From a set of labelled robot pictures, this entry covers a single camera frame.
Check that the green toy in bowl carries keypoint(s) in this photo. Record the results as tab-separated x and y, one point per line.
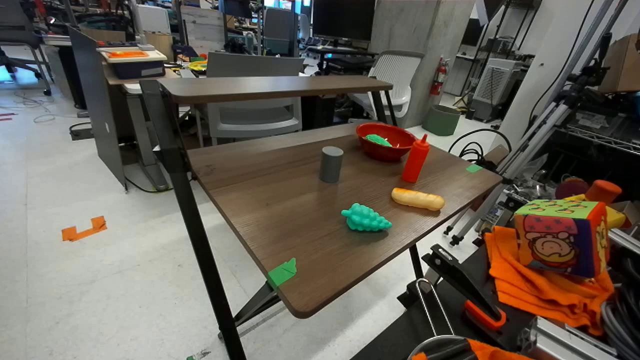
377	140

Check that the orange red bowl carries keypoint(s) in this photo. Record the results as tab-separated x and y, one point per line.
387	149

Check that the grey cylinder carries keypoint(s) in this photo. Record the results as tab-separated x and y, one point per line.
331	165

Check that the teal toy grapes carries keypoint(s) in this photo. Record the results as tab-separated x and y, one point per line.
365	218

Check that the grey chair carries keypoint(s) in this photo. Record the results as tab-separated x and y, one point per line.
255	117

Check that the red squeeze bottle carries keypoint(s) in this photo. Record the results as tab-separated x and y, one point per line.
415	160

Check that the toy bread loaf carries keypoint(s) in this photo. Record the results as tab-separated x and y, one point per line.
417	198

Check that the white mesh chair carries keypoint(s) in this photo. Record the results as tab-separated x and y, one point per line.
395	80

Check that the green bin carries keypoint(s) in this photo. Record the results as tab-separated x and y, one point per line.
441	120

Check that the small green tape piece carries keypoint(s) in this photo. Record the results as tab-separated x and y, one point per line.
473	168

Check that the red fire extinguisher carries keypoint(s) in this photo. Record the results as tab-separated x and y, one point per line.
439	77

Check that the black monitor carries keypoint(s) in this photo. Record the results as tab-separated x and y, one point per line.
343	20

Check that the black orange clamp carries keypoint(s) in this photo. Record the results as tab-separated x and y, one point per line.
467	287

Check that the white air unit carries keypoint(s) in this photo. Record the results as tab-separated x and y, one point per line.
495	85

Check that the box with orange lid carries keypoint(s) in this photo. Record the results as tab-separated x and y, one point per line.
132	60

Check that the stand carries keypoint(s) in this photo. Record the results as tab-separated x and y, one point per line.
545	125

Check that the dark partition panel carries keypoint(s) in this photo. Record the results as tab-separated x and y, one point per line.
97	110

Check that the orange floor tape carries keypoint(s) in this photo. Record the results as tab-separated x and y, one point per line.
85	229

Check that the colourful soft cube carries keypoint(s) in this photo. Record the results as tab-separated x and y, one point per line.
560	237

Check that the orange cloth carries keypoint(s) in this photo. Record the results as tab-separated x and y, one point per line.
545	290

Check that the orange toy cylinder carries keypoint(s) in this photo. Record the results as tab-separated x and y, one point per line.
602	191

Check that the cardboard box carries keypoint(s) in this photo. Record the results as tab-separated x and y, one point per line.
622	65

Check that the black office chair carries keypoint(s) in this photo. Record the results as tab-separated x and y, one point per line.
20	35

